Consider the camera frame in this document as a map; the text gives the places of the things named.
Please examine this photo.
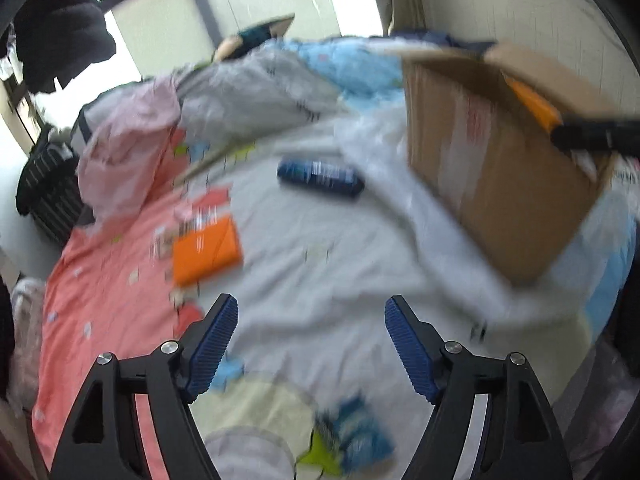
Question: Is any orange gift box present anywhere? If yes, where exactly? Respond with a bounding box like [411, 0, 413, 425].
[171, 214, 243, 287]

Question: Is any dark blue shampoo bottle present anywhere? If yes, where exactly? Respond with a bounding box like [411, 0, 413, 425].
[277, 158, 364, 198]

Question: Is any orange sunscreen tube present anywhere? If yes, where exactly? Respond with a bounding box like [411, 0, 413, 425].
[503, 75, 562, 134]

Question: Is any starry night tissue pack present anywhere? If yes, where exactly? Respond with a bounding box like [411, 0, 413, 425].
[314, 394, 395, 474]

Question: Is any cotton swab packet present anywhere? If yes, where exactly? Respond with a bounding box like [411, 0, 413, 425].
[150, 203, 219, 260]

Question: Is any brown cardboard box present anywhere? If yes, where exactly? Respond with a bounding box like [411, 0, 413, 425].
[393, 44, 620, 285]

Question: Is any white carved headboard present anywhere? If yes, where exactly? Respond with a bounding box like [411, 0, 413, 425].
[422, 0, 639, 114]

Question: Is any clear plastic bag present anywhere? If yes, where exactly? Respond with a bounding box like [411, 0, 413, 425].
[6, 278, 46, 415]

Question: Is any black striped bag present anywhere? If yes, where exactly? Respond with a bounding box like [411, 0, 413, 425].
[15, 124, 93, 249]

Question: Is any cartoon star bed sheet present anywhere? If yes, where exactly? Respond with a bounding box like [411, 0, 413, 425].
[32, 47, 636, 479]

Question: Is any pink crumpled sheet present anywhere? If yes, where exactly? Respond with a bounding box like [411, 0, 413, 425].
[77, 77, 181, 223]

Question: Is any dark patterned pillow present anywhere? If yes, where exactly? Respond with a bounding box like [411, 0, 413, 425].
[212, 13, 295, 63]

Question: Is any hanging black jacket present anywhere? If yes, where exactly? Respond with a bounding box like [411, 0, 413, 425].
[13, 0, 116, 94]

